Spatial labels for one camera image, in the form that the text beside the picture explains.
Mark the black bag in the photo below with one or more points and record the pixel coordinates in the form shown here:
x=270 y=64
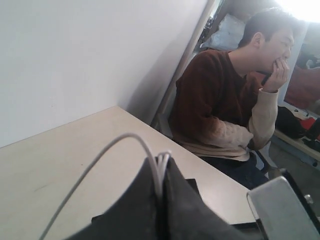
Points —
x=288 y=124

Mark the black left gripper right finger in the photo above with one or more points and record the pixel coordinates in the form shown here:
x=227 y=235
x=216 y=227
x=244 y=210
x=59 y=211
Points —
x=188 y=217

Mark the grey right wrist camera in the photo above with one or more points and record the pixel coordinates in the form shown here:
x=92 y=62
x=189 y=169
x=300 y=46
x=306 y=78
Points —
x=282 y=211

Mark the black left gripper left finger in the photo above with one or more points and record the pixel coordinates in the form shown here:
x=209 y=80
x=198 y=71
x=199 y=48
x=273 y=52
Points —
x=132 y=217

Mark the white plastic bags pile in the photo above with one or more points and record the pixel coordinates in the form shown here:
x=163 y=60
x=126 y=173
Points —
x=227 y=37

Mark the man in brown sweater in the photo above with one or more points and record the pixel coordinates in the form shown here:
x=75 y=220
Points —
x=226 y=102

